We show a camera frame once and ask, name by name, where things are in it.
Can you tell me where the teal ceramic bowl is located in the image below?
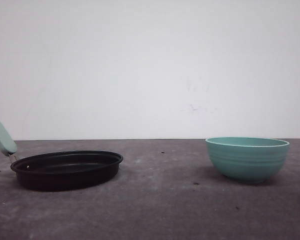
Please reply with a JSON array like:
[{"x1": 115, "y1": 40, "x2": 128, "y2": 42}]
[{"x1": 205, "y1": 137, "x2": 290, "y2": 184}]

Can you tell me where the black frying pan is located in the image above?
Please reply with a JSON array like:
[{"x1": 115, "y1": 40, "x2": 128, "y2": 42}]
[{"x1": 0, "y1": 122, "x2": 124, "y2": 192}]

